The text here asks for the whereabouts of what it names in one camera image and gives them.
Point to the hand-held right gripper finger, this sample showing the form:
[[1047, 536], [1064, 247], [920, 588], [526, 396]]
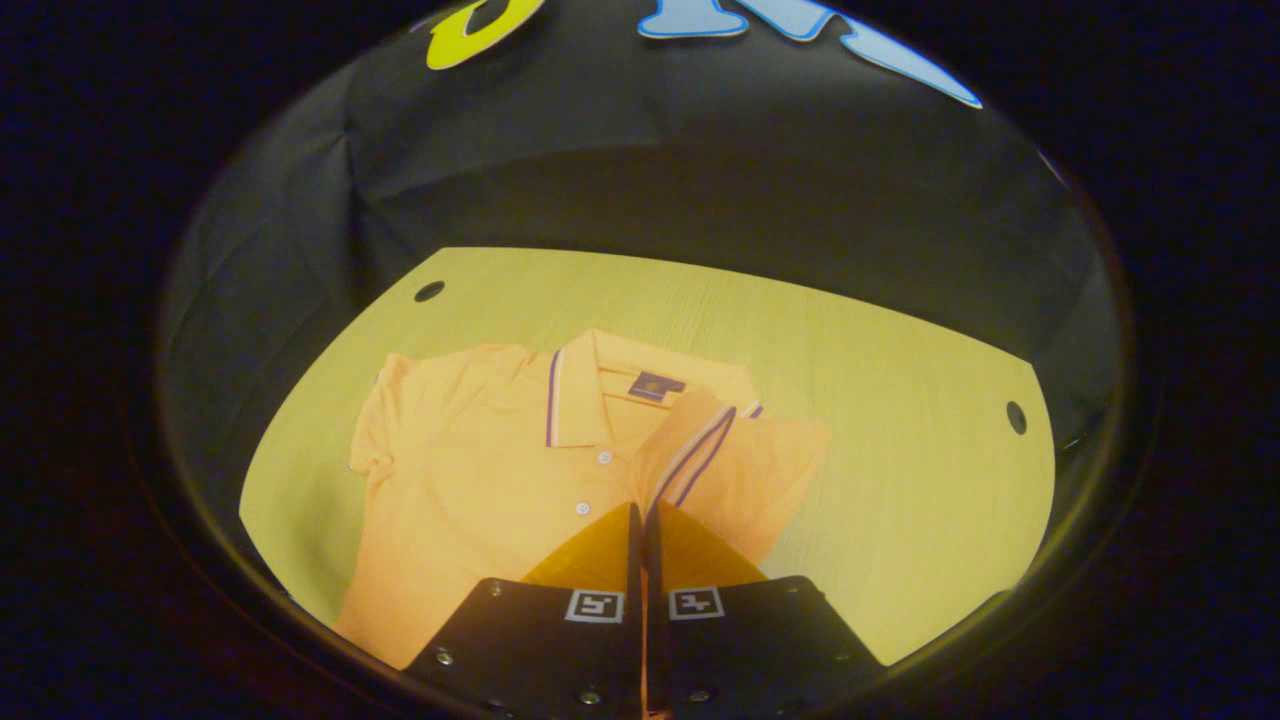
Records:
[[634, 640], [654, 640]]

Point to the orange T-shirt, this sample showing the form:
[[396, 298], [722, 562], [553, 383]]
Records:
[[480, 480]]

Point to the black backdrop cloth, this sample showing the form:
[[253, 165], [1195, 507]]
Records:
[[700, 160]]

